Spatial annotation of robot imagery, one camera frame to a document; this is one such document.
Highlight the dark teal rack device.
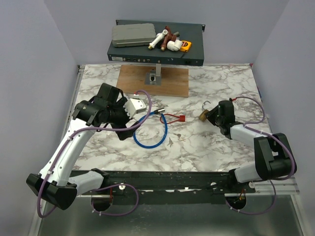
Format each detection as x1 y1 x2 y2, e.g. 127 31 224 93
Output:
107 21 204 66

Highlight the white straight pipe fitting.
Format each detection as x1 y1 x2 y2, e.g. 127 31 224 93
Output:
148 29 168 50

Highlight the yellow tape measure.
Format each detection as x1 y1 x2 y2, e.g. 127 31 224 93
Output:
180 40 192 53

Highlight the white elbow pipe fitting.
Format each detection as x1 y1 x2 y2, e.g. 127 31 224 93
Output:
167 40 183 51

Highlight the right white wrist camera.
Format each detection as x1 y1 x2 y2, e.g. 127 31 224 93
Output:
232 99 239 110

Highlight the blue cable lock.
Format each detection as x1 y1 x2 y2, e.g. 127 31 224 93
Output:
133 108 168 149

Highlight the wooden board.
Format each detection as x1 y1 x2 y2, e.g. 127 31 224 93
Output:
116 65 189 98

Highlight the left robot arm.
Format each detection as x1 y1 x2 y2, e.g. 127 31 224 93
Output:
26 83 146 210

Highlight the silver key bunch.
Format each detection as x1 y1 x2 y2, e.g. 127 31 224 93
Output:
174 133 186 142

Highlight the black mounting rail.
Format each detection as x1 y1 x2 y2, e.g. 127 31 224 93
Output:
81 171 255 205

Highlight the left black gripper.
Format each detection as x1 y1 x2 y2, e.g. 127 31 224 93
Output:
107 97 141 140

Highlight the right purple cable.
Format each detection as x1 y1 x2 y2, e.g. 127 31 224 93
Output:
228 96 296 214

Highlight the aluminium frame profile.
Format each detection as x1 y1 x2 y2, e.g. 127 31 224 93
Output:
39 176 301 197

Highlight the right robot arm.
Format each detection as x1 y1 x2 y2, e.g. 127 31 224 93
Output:
199 99 297 193

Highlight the brass padlock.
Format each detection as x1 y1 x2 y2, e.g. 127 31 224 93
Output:
199 100 211 122

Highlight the brown pipe fitting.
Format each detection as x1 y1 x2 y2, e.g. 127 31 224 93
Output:
160 26 177 51

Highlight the metal stand post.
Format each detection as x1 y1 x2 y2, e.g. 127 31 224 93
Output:
145 64 162 86

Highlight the red cable lock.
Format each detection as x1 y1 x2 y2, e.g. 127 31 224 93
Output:
159 114 186 124

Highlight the grey plastic case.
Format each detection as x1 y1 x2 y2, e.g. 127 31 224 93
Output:
112 23 157 47

